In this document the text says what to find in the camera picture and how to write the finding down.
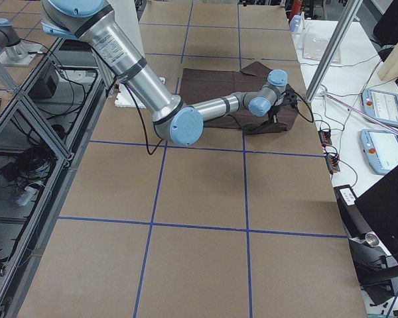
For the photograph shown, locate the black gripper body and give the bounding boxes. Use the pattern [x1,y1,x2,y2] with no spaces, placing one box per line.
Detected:
[268,105,282,123]

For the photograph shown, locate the clear acrylic tray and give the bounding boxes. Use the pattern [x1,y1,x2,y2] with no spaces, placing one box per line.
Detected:
[294,26,333,65]

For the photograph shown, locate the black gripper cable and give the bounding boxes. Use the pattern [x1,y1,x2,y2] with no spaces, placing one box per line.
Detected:
[232,92,315,133]

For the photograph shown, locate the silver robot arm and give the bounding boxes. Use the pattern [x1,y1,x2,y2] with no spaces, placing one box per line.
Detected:
[41,0,288,146]

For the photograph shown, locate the black laptop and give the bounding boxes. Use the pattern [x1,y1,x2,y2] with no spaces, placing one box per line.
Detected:
[334,165,398,261]

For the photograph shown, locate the blue teach pendant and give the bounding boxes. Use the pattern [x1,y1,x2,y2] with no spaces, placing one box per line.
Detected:
[360,129,398,175]
[362,89,398,128]

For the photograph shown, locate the aluminium frame post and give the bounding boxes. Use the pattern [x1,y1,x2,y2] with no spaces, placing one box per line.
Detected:
[305,0,363,102]

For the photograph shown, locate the red cylinder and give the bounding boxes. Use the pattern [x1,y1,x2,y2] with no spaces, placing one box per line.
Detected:
[289,0,302,20]

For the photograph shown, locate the upper blue teach pendant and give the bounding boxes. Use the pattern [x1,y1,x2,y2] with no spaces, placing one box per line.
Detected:
[362,89,398,128]

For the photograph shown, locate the white pedestal column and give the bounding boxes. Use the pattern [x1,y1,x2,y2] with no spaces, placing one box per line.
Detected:
[95,1,172,117]

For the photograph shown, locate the brown t-shirt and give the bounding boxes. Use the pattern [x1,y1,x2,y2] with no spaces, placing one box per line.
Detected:
[179,62,297,134]

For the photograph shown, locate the lower blue teach pendant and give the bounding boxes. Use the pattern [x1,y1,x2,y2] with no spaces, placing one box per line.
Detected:
[360,129,398,175]

